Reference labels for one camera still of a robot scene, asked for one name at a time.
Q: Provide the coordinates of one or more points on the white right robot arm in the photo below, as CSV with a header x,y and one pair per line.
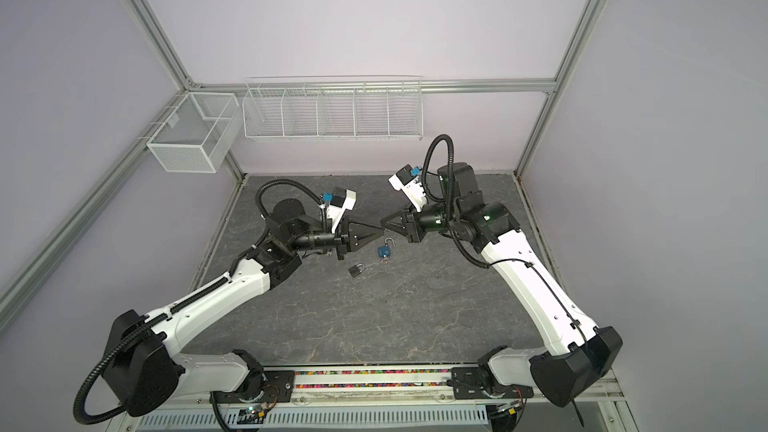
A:
x,y
444,198

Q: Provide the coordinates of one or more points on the blue padlock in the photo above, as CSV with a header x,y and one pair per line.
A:
x,y
385,250

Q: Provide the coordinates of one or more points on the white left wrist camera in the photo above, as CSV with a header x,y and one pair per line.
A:
x,y
336,203

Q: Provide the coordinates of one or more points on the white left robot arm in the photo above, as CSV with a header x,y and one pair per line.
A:
x,y
144,364

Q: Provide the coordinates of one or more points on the white ventilated cable duct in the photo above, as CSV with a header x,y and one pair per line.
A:
x,y
317,418

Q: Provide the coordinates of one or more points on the white mesh box basket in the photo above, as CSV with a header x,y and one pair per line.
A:
x,y
198,133

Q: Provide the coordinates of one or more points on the aluminium frame corner post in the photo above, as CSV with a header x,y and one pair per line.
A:
x,y
144,17

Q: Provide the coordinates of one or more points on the white wire wall basket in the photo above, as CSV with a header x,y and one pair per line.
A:
x,y
334,108

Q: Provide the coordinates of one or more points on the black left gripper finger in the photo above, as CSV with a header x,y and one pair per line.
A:
x,y
361,242
361,229

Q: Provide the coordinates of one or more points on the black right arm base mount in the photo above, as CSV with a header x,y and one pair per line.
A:
x,y
475,383

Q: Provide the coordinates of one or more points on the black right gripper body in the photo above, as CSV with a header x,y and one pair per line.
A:
x,y
421,225

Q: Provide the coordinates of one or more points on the small black padlock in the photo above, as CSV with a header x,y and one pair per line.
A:
x,y
357,269

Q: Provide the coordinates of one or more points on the aluminium front mounting rail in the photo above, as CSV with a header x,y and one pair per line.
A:
x,y
391,382

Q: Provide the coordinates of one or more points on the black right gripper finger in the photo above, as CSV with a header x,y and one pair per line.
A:
x,y
395,225
399,217

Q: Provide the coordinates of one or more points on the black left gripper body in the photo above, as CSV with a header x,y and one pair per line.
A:
x,y
341,235

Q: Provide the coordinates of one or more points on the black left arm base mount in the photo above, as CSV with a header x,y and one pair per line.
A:
x,y
274,386

